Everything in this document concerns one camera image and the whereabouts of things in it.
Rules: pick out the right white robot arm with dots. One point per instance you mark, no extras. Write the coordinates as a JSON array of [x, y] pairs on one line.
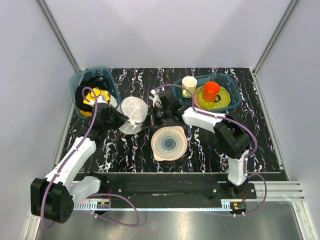
[[233, 137]]

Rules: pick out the white slotted cable duct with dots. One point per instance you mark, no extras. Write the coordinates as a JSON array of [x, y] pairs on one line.
[[99, 205]]

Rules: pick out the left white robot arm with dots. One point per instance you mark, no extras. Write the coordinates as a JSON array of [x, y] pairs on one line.
[[55, 196]]

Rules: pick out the yellow cloth in bin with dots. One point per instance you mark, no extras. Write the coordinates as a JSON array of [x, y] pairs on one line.
[[91, 97]]

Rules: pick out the right aluminium frame post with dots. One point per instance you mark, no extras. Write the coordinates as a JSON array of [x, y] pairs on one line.
[[276, 34]]

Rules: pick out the yellow green plate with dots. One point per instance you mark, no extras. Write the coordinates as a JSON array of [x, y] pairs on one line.
[[224, 100]]

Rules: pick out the black cloth in bin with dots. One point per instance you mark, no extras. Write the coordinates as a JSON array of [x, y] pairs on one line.
[[94, 82]]

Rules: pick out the pink blue swirl plate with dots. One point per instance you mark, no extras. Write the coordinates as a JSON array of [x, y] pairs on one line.
[[169, 143]]

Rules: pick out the orange cup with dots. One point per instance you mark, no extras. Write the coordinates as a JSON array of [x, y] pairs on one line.
[[211, 90]]

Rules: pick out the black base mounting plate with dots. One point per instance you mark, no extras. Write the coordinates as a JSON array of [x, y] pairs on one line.
[[211, 185]]

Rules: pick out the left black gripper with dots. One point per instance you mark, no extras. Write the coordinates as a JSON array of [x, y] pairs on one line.
[[120, 117]]

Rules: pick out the cream yellow mug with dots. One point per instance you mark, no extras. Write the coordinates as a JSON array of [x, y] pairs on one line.
[[189, 84]]

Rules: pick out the left teal plastic bin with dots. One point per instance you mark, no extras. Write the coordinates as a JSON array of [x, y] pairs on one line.
[[103, 74]]

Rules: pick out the left aluminium frame post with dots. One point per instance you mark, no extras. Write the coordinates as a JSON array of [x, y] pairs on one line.
[[58, 34]]

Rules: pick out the aluminium frame post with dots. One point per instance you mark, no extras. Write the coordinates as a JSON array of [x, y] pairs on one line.
[[276, 34], [58, 34]]

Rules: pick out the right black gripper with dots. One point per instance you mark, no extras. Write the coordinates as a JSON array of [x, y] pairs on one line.
[[151, 120]]

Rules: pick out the white mesh laundry bag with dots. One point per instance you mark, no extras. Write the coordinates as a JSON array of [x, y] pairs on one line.
[[136, 110]]

